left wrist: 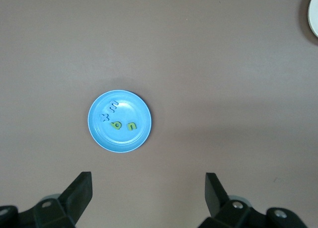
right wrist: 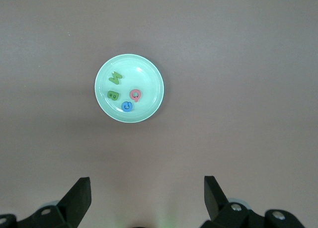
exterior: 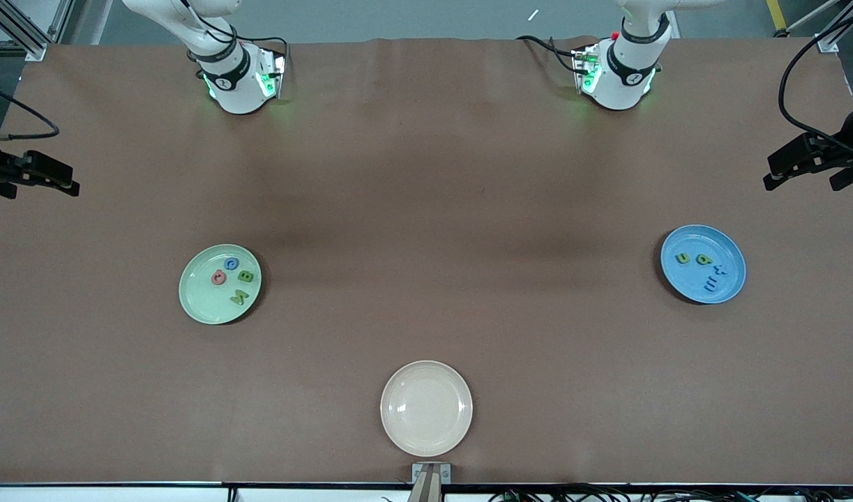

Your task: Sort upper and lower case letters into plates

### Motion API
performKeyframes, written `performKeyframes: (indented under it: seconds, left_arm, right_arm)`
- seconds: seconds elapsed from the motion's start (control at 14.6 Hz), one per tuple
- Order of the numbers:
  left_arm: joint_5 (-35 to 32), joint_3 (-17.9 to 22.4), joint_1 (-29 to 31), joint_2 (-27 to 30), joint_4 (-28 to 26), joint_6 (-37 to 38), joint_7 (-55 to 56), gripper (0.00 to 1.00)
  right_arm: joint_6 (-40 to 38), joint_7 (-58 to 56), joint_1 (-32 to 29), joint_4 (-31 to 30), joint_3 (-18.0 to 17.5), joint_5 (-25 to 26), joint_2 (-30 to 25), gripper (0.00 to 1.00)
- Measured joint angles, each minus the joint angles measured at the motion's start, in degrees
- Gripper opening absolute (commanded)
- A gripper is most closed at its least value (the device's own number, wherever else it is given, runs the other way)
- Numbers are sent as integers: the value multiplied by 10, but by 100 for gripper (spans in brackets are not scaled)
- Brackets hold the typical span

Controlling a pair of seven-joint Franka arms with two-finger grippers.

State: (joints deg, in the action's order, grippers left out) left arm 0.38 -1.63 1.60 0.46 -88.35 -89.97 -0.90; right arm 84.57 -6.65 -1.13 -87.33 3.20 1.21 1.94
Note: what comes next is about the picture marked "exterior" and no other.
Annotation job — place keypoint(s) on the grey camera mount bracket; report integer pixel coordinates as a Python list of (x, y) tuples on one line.
[(431, 474)]

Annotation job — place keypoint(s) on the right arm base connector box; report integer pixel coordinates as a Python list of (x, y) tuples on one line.
[(273, 73)]

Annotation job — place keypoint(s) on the red capital letter G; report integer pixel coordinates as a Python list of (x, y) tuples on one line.
[(219, 278)]

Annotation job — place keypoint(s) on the blue letter C piece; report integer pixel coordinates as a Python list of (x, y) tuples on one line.
[(231, 263)]

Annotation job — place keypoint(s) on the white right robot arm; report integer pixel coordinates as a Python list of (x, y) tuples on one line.
[(231, 70)]

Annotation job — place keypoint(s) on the white table edge rail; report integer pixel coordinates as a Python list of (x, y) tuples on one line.
[(119, 495)]

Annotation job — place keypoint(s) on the aluminium frame profile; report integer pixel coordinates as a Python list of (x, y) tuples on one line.
[(832, 35), (21, 31)]

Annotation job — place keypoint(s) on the beige plate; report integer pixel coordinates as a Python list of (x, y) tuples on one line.
[(426, 408)]

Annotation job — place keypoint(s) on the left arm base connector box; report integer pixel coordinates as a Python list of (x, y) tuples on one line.
[(586, 70)]

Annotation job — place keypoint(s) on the green capital letter M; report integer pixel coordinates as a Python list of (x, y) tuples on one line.
[(239, 297)]

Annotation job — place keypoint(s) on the blue letter m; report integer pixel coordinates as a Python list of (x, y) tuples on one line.
[(710, 284)]

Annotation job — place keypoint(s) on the green plate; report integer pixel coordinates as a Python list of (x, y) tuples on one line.
[(210, 300)]

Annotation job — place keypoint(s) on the blue plate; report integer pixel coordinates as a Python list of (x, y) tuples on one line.
[(703, 263)]

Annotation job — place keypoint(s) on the green capital letter B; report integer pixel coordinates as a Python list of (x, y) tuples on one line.
[(245, 277)]

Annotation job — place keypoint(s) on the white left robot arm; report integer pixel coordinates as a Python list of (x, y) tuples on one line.
[(628, 63)]

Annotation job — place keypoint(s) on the brown table cover mat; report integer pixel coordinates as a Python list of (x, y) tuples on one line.
[(468, 209)]

